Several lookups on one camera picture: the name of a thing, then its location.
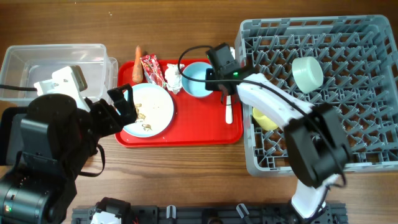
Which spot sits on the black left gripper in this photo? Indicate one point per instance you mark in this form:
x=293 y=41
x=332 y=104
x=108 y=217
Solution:
x=114 y=122

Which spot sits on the orange carrot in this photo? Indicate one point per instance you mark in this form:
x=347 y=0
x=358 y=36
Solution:
x=137 y=73

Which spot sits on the black waste bin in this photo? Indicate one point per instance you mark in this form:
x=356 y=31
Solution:
x=11 y=138

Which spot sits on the grey dishwasher rack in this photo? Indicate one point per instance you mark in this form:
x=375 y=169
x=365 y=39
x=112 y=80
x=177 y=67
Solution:
x=358 y=56

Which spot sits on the red snack wrapper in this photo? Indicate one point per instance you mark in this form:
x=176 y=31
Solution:
x=152 y=70

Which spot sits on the red plastic tray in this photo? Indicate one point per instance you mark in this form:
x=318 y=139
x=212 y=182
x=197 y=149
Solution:
x=196 y=121

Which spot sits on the white plastic spoon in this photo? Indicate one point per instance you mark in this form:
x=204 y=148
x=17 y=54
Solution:
x=229 y=111

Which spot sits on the white tissue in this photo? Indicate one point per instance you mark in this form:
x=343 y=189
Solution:
x=173 y=78

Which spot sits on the peanut shells pile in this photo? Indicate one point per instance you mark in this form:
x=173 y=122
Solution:
x=145 y=116

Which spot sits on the light blue bowl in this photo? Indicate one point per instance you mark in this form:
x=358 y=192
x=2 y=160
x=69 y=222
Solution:
x=196 y=71

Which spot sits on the clear plastic storage bin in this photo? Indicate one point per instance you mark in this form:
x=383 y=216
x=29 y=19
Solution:
x=24 y=65

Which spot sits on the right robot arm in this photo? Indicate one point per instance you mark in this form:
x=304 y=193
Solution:
x=317 y=145

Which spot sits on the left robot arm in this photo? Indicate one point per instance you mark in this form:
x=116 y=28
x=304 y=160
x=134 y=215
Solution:
x=53 y=139

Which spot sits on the yellow cup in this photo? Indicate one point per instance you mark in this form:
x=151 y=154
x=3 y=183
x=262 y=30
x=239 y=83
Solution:
x=263 y=121

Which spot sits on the light green bowl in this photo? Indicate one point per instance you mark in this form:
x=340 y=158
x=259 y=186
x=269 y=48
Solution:
x=307 y=74

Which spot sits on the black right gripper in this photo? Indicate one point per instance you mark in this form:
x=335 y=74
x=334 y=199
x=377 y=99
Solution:
x=210 y=73

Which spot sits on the light blue plate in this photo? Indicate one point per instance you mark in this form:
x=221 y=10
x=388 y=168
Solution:
x=162 y=106

